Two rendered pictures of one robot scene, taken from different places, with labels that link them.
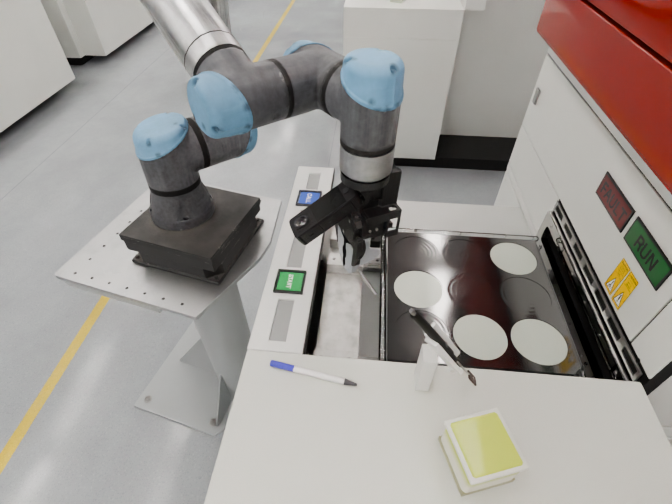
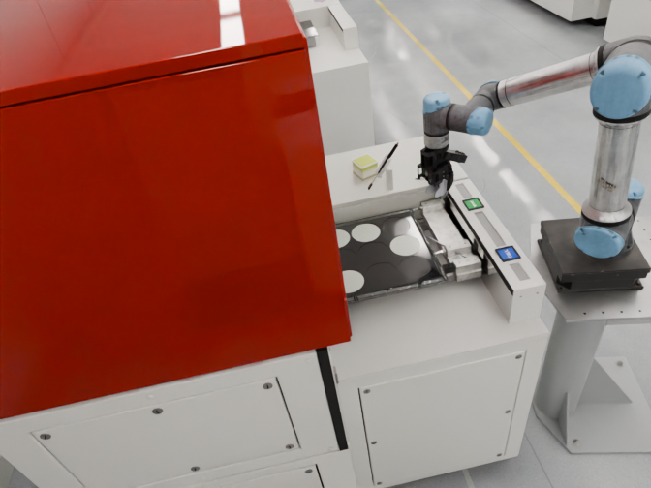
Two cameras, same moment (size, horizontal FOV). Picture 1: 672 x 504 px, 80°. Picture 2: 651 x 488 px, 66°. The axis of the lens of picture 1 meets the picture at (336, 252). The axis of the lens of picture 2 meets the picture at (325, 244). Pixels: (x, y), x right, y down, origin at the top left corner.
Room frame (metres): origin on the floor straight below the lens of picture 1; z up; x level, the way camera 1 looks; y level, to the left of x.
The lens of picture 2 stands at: (1.72, -0.61, 2.01)
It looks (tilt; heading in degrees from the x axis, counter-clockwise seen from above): 40 degrees down; 171
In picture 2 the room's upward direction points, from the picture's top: 10 degrees counter-clockwise
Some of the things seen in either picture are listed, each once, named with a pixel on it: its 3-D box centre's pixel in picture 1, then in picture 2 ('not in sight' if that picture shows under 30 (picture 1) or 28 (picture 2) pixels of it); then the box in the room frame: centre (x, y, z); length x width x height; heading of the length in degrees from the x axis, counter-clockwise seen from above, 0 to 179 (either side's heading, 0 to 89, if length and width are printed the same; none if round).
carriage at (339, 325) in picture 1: (342, 299); (449, 239); (0.54, -0.01, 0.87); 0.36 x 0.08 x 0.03; 175
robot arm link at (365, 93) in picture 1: (369, 101); (437, 113); (0.49, -0.04, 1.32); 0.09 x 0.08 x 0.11; 39
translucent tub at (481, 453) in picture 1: (478, 452); (365, 167); (0.18, -0.18, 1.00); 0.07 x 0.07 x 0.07; 14
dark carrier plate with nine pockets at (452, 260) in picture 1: (470, 292); (373, 253); (0.53, -0.28, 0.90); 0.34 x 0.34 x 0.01; 85
